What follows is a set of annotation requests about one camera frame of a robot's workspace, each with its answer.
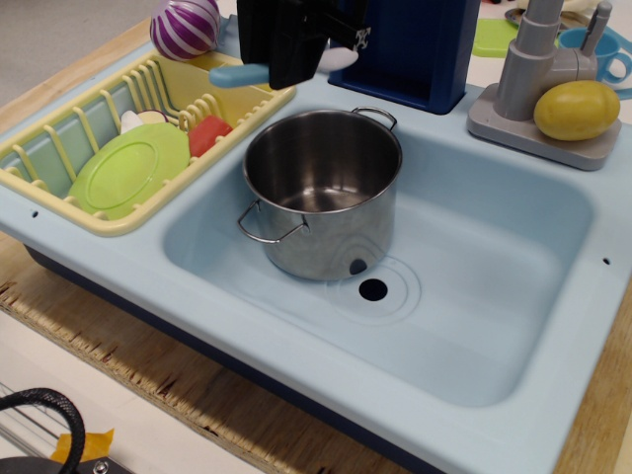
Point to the white purple toy slice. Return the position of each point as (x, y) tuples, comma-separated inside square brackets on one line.
[(130, 119)]

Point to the purple striped toy onion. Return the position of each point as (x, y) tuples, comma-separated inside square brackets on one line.
[(183, 30)]

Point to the yellow tape piece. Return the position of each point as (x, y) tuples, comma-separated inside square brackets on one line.
[(97, 445)]

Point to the yellow dish rack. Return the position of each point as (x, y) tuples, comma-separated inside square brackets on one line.
[(41, 161)]

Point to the red toy food piece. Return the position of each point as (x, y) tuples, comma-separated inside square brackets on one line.
[(204, 135)]

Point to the yellow toy potato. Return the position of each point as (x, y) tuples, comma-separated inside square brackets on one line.
[(576, 111)]

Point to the dark metal base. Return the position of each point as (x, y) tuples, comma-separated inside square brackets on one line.
[(36, 465)]

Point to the green plastic board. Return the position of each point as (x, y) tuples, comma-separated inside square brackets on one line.
[(493, 38)]

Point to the blue handled white spoon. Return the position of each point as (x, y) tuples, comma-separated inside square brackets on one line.
[(237, 75)]

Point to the green plastic plate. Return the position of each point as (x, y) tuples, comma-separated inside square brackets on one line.
[(130, 169)]

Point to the stainless steel pot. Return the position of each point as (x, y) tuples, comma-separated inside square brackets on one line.
[(325, 189)]

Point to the blue toy cup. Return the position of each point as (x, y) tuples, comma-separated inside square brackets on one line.
[(612, 53)]

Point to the light blue toy sink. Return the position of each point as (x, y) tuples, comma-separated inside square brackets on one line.
[(467, 349)]

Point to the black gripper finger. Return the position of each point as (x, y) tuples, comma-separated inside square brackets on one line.
[(256, 21), (305, 41)]

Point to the dark blue box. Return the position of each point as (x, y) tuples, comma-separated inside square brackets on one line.
[(417, 53)]

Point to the grey toy faucet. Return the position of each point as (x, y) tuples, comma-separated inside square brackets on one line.
[(503, 113)]

